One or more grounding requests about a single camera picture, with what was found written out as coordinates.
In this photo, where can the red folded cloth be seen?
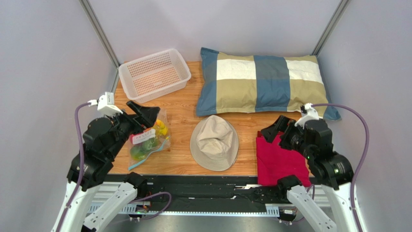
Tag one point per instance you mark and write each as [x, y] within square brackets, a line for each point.
[274, 163]

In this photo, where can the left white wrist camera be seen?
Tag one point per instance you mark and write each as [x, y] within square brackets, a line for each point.
[106, 105]

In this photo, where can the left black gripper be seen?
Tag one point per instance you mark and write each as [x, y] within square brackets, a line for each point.
[148, 114]

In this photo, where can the plaid pillow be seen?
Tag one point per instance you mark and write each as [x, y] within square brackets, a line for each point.
[250, 84]

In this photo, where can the yellow fake fruit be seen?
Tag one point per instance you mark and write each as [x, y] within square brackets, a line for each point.
[160, 128]

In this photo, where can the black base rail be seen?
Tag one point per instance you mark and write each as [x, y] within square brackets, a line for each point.
[215, 194]

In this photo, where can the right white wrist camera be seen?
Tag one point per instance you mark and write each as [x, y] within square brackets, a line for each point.
[308, 113]

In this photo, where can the beige bucket hat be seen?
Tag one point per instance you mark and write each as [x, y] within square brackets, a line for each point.
[214, 144]

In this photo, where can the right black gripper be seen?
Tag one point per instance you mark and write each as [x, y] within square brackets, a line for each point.
[282, 129]

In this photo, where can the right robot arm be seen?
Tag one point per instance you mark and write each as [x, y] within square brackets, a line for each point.
[312, 138]

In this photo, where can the white plastic basket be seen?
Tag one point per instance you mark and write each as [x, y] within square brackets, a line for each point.
[153, 76]

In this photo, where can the clear zip top bag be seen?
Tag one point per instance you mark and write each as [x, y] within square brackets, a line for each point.
[142, 146]

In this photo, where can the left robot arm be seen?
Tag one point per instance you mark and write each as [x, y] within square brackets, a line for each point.
[98, 147]

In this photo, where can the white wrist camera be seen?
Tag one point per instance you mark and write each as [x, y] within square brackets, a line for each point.
[106, 105]
[308, 113]

